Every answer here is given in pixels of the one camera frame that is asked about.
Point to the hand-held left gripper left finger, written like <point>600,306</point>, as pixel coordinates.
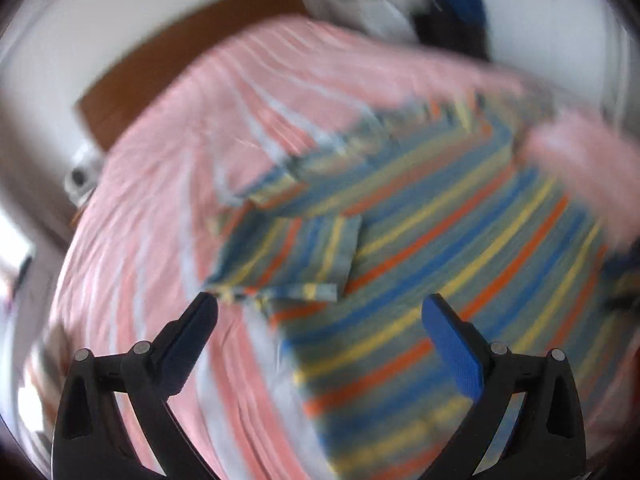
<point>187,340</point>

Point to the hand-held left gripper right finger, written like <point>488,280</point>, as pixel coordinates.
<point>452,345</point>

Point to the multicolour striped shirt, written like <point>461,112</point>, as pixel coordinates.
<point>425,240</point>

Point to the person's right forearm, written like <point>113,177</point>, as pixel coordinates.
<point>580,160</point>

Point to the pink striped bed sheet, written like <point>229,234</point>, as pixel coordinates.
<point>165,200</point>

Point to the white round device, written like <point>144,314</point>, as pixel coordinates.
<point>82,172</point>

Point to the brown wooden headboard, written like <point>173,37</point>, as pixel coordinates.
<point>165,65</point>

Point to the white boxes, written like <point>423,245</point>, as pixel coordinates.
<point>385,10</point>

